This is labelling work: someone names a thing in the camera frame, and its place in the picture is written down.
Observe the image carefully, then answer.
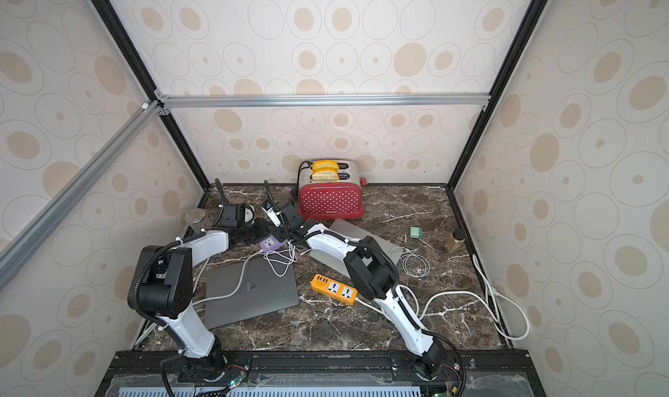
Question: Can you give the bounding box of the thin white charger cable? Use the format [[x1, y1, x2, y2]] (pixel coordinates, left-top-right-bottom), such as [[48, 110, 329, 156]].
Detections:
[[399, 247, 432, 280]]

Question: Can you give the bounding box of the green charger plug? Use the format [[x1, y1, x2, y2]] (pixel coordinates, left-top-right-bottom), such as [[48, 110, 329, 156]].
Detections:
[[409, 226, 423, 239]]

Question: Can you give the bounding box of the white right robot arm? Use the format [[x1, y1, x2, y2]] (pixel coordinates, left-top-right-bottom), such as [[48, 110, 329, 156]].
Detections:
[[262, 198, 446, 380]]

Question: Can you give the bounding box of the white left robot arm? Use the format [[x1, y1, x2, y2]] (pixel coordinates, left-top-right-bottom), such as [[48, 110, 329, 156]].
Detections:
[[127, 203, 268, 360]]

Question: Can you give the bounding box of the silver apple laptop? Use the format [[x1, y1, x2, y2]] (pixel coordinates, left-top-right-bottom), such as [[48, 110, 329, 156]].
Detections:
[[309, 219, 403, 278]]

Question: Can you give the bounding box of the dark grey laptop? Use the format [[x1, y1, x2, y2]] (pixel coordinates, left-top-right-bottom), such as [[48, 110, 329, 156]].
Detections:
[[204, 258, 299, 330]]

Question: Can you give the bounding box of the purple power strip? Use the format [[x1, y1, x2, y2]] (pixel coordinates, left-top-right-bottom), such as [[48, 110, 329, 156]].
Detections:
[[260, 236, 287, 254]]

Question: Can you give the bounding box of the clear glass jar with powder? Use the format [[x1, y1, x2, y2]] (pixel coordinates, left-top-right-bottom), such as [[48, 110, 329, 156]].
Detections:
[[184, 208, 213, 233]]

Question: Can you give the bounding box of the red polka dot toaster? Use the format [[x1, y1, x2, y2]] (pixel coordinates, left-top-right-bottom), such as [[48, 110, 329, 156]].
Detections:
[[295, 159, 367, 220]]

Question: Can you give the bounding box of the yellow toast slice front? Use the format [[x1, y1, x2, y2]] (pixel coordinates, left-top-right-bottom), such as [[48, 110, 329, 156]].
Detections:
[[311, 169, 340, 183]]

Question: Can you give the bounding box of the yellow toast slice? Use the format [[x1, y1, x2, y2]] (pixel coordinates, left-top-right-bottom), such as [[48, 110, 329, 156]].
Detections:
[[311, 160, 340, 172], [311, 169, 340, 183]]

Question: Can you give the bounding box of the yellow toast slice back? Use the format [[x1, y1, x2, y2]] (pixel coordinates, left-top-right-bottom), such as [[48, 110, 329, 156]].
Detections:
[[311, 160, 340, 172]]

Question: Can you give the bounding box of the orange power strip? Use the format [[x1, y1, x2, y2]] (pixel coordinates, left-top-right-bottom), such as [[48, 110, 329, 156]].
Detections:
[[310, 274, 358, 306]]

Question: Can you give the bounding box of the horizontal aluminium bar back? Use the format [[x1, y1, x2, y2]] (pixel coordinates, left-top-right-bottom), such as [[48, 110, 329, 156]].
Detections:
[[160, 93, 491, 109]]

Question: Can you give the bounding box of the amber spice jar black lid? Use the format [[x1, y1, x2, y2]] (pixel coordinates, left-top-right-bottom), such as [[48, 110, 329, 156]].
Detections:
[[446, 228, 466, 254]]

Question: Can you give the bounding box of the diagonal aluminium bar left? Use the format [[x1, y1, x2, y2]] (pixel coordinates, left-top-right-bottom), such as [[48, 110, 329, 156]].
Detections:
[[1, 100, 160, 287]]

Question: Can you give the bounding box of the white charger cable grey laptop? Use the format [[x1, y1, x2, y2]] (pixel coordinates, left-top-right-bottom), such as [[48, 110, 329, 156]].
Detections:
[[192, 239, 299, 306]]

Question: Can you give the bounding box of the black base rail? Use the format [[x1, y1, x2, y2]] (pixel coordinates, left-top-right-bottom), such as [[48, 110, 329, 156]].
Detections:
[[96, 350, 545, 396]]

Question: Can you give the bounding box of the white power strip cable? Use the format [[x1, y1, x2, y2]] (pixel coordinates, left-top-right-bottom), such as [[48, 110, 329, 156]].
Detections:
[[357, 252, 531, 342]]

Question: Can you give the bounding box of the black corner frame post left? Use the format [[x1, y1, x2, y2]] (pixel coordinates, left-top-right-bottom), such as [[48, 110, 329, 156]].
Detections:
[[90, 0, 211, 191]]

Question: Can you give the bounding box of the black corner frame post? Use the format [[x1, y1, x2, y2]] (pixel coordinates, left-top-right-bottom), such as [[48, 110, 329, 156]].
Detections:
[[447, 0, 550, 193], [90, 0, 211, 191]]

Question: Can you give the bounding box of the black corner frame post right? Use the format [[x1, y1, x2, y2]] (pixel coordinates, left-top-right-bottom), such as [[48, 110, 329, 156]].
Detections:
[[447, 0, 550, 193]]

